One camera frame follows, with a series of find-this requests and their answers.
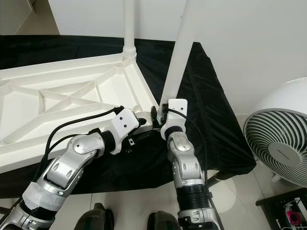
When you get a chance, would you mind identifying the white plastic table leg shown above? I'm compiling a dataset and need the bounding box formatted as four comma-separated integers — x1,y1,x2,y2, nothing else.
121,0,137,59
159,0,203,115

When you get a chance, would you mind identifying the white plastic table top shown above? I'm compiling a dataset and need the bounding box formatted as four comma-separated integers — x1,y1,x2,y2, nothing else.
0,52,161,173

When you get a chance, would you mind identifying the black tablecloth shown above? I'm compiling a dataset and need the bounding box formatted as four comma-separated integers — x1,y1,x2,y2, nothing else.
0,34,257,198

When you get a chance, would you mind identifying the black metal table leg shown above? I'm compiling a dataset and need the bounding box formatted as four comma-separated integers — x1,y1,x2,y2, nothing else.
206,172,224,188

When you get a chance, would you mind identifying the dark grey robot left foot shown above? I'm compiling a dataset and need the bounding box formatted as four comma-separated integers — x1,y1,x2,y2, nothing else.
74,202,115,230

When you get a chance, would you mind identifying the dark grey robot foot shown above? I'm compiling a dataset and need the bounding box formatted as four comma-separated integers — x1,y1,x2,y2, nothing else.
74,202,115,230
146,211,183,230

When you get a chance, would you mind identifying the dark grey robot right foot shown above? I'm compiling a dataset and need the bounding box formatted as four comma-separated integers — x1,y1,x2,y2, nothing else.
146,211,183,230

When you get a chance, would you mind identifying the white round floor base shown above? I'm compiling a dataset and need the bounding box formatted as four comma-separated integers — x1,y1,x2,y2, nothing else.
209,175,238,207

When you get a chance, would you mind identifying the white floor fan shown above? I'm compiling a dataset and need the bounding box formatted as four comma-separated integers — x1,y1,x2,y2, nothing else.
243,79,307,187

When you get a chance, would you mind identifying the magenta round object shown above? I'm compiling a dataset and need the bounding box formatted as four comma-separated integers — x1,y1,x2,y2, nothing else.
285,208,300,225

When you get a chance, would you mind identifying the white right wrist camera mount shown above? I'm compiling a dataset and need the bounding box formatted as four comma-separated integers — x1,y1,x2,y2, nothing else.
161,98,189,139

